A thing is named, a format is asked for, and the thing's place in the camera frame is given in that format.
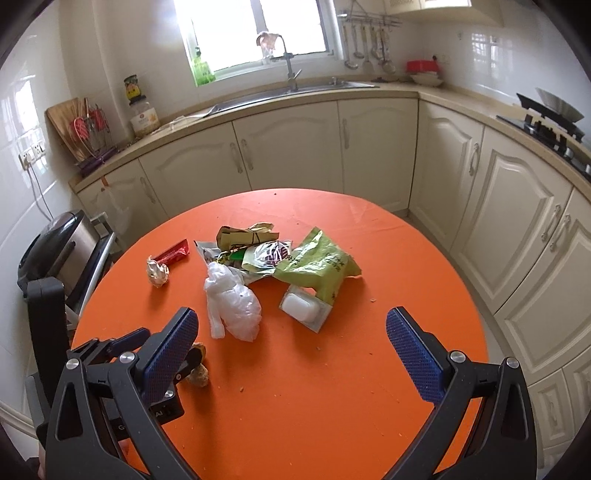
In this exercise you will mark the cream cabinets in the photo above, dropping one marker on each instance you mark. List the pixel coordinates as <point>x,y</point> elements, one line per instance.
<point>513,216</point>
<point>479,12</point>

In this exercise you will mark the yellow black bottle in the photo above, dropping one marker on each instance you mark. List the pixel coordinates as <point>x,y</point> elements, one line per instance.
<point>132,89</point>

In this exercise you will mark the gold foil wrapper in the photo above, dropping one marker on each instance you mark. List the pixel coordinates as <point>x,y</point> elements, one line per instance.
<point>157,273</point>

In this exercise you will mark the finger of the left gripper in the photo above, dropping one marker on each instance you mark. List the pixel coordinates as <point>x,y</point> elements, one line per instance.
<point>129,342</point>
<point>170,407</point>

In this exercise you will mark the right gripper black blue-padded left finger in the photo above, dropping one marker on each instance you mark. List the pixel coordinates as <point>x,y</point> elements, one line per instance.
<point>100,425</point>

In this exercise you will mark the red snack wrapper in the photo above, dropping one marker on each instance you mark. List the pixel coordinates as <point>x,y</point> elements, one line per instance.
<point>174,254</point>

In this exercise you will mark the steel wok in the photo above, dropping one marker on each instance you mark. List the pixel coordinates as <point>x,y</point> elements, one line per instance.
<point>559,106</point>

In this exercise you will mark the wooden cutting board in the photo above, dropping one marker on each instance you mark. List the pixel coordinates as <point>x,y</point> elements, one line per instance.
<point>62,116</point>

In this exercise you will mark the white plastic bag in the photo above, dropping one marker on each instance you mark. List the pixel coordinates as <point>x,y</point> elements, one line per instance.
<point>231,306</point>

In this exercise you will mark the green snack bag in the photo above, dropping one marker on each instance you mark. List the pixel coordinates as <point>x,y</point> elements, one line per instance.
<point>318,264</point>

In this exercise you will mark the chrome faucet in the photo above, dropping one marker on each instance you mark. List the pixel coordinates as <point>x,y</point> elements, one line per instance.
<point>267,41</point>

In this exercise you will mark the window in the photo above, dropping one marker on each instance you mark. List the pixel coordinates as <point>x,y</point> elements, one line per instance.
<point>225,31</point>

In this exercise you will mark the green white printed wrapper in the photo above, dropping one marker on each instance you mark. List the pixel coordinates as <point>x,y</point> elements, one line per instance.
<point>252,263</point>

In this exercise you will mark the brown food scrap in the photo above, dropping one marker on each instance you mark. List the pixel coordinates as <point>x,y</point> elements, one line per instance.
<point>198,374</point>

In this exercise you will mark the olive crumpled wrapper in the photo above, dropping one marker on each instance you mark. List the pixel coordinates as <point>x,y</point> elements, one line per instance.
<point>229,238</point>

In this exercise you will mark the glass jar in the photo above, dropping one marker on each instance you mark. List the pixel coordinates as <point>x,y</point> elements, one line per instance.
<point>144,119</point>

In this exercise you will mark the white blister pack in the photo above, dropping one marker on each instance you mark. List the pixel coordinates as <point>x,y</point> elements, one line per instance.
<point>305,308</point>

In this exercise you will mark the orange round tablecloth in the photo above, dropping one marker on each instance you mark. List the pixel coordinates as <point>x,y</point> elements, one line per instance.
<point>297,404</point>

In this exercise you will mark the red lidded bowl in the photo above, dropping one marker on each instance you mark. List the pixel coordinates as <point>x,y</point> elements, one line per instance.
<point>426,72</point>

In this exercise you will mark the green dish soap bottle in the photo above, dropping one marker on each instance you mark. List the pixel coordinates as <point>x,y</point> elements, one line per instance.
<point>202,74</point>

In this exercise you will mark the stainless steel sink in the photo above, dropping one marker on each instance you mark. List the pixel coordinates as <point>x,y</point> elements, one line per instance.
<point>285,92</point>

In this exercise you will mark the black gas stove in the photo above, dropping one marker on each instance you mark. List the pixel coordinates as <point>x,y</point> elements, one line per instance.
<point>554,132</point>

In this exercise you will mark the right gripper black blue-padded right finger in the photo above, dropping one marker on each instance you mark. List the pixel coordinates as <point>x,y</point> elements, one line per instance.
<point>502,440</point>

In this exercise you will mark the cream upper cabinets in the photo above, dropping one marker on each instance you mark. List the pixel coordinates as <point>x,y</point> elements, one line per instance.
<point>479,12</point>

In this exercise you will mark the hanging utensil rail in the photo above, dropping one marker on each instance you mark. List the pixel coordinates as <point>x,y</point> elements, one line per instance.
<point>366,39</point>

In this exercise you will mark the red utensil rack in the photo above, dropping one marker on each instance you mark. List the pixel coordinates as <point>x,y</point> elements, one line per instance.
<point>92,134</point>

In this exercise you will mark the cream lower cabinets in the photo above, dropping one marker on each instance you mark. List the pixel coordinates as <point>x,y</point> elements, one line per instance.
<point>513,216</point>

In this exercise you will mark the wall power socket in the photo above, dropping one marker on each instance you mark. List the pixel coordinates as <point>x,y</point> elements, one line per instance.
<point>30,155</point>

